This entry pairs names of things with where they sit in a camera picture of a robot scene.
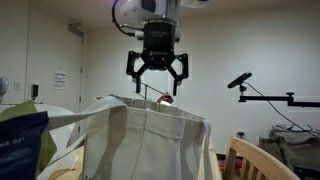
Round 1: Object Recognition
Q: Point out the black wall device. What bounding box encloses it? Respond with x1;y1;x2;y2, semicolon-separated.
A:
30;84;39;101

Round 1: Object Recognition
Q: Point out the grey round object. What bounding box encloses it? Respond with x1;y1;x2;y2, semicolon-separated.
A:
0;77;8;101

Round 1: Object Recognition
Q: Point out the red floor object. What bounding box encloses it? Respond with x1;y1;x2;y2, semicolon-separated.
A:
218;159;244;169

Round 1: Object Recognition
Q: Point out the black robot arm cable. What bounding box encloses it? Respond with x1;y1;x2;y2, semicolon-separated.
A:
111;0;138;37

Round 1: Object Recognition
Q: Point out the black camera cable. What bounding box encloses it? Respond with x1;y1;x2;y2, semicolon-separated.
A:
245;81;320;139

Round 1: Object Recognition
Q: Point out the blue drink mix box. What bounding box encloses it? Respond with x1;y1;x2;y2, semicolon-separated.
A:
0;100;58;180

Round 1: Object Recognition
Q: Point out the grey door closer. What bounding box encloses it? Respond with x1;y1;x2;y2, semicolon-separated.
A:
67;22;84;38

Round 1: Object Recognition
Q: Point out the wooden chair back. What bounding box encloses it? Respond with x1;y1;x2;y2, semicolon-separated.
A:
222;135;301;180

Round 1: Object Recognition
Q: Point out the thin metal rod stand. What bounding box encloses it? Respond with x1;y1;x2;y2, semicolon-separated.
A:
139;83;166;102

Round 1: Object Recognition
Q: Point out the white paper notice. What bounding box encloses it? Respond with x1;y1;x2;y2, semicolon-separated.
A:
52;71;67;90

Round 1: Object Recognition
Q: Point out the white paper sheet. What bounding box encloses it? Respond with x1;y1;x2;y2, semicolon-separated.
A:
36;146;84;180

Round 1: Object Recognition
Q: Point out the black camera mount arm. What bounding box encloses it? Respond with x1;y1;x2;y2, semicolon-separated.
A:
237;84;320;108

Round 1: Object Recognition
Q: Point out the black stereo camera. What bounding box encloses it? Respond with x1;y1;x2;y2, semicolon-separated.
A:
227;71;253;90

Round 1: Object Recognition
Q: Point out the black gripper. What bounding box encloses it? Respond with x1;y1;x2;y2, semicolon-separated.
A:
125;20;190;97

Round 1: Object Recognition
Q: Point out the red white object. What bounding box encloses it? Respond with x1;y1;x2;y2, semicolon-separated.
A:
156;93;175;107

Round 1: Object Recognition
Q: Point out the beige canvas tote bag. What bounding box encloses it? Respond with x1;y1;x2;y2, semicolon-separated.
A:
46;94;214;180

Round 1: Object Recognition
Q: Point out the white door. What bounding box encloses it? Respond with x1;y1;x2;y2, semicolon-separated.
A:
24;3;84;113

